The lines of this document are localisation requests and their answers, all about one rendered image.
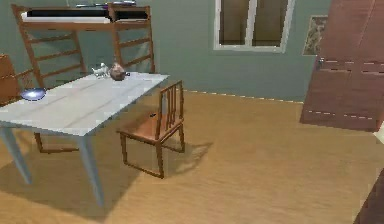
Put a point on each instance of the pale grey dining table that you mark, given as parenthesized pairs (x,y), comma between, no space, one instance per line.
(78,106)

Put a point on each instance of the framed speckled wall picture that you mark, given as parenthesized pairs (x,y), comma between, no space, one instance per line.
(314,35)

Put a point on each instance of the dark brown furniture corner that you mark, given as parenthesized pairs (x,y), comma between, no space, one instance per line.
(373,203)

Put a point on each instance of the brown round teapot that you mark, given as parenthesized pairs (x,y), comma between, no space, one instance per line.
(117,72)

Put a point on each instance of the blue round plate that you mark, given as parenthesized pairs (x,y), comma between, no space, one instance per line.
(33,94)

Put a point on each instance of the brown wooden slatted chair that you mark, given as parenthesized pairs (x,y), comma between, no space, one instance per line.
(156,128)

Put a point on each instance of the reddish brown room door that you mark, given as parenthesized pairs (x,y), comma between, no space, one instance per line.
(350,66)

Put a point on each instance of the white framed window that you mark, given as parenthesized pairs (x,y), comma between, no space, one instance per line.
(251,25)

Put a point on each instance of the small white figurine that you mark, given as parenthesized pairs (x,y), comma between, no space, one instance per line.
(101,70)

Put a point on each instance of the brown wooden ladder shelf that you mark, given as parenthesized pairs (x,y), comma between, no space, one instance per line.
(76,26)

